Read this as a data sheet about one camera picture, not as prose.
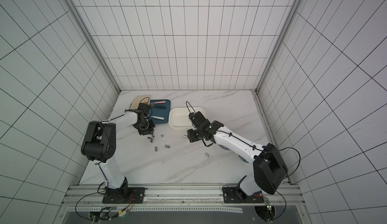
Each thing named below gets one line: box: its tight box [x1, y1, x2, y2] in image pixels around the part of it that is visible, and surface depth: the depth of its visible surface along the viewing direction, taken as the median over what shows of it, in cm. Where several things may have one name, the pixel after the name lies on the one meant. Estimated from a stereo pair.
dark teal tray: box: [148, 99, 171, 125], surface depth 111 cm
